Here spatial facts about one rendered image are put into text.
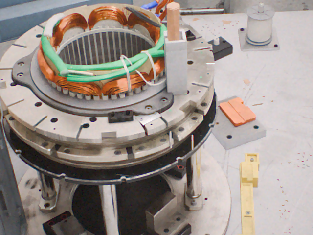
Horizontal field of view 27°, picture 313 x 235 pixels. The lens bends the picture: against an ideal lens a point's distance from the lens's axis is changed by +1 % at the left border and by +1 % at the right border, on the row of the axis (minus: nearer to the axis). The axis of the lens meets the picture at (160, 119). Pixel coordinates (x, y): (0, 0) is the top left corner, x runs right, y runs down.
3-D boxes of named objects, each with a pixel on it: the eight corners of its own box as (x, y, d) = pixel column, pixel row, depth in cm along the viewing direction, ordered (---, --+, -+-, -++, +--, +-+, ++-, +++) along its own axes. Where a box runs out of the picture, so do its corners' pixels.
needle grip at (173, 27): (182, 45, 87) (182, 6, 83) (171, 50, 86) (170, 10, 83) (175, 39, 88) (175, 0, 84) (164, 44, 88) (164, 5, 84)
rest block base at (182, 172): (181, 178, 119) (181, 173, 118) (144, 164, 123) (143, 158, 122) (194, 161, 123) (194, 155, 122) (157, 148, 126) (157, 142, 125)
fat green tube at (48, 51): (70, 82, 87) (68, 70, 85) (40, 84, 86) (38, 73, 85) (69, 21, 98) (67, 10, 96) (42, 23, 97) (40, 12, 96)
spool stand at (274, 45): (280, 50, 151) (284, 12, 145) (240, 52, 152) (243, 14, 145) (275, 28, 158) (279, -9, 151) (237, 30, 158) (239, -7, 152)
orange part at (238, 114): (257, 120, 132) (257, 116, 131) (235, 128, 130) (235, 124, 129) (239, 100, 136) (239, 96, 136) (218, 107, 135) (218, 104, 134)
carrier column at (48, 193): (56, 202, 116) (38, 113, 103) (42, 203, 116) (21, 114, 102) (56, 191, 118) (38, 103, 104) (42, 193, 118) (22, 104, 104)
